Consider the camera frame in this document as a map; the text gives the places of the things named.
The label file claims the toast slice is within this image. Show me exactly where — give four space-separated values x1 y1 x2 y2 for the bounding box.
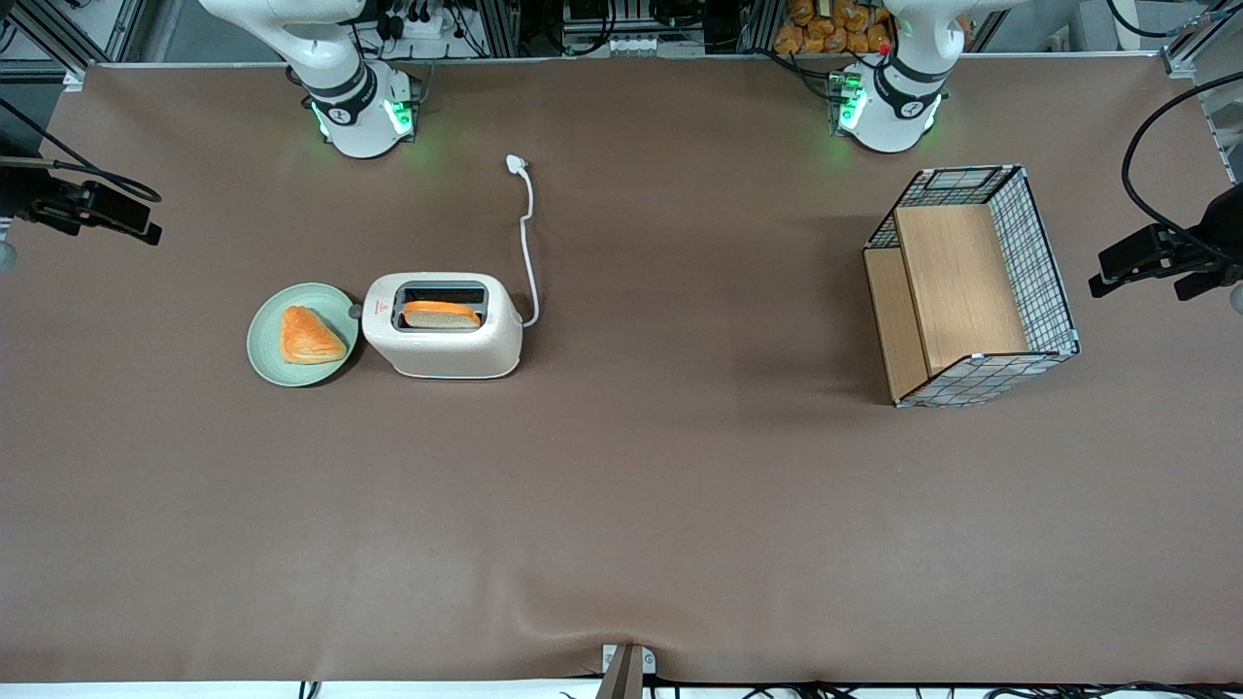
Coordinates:
402 300 483 329

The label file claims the bag of bread rolls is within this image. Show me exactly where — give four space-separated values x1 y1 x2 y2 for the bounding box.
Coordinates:
773 0 895 56

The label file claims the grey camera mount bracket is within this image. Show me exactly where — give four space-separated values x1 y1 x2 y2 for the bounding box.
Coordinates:
594 643 657 699

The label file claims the black wire basket grid cloth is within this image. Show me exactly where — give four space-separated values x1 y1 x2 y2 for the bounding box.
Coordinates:
862 165 1081 409

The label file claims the pale green plate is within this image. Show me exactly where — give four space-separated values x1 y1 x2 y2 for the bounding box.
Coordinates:
247 283 362 388

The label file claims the black side camera on mount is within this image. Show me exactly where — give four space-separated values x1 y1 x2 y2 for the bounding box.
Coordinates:
0 155 163 248
1088 183 1243 302

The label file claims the cream white toaster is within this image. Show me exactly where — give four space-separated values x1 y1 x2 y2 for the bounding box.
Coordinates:
360 272 525 380

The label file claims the aluminium frame rail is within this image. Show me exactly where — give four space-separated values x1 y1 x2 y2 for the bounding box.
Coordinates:
1161 8 1243 185

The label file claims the light wooden step shelf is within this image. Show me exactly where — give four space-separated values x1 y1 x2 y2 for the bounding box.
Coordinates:
863 204 1031 403

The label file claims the triangular golden pastry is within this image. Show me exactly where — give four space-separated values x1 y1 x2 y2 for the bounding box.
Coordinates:
281 306 349 365

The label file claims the white power cord with plug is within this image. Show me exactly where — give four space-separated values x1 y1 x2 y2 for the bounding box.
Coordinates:
506 154 541 328

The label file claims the white power strip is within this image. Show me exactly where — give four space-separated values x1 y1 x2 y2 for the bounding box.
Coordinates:
373 0 479 42

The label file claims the black camera cable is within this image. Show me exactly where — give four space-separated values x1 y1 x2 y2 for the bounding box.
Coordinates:
0 97 162 204
1121 72 1243 236

